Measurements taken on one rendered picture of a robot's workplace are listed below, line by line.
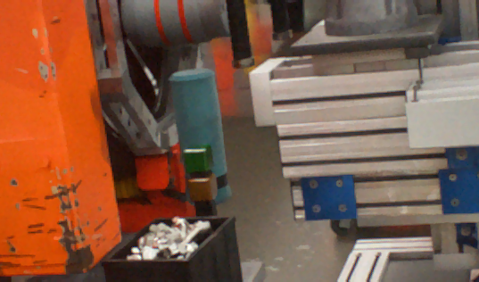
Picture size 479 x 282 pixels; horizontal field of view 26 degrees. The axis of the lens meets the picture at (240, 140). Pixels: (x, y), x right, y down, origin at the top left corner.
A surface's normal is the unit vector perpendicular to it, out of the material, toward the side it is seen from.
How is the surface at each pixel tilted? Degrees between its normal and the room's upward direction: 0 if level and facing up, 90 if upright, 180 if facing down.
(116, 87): 90
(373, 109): 90
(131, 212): 90
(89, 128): 90
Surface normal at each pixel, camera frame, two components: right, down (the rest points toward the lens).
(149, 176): -0.26, 0.07
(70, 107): 0.96, -0.07
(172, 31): -0.13, 0.74
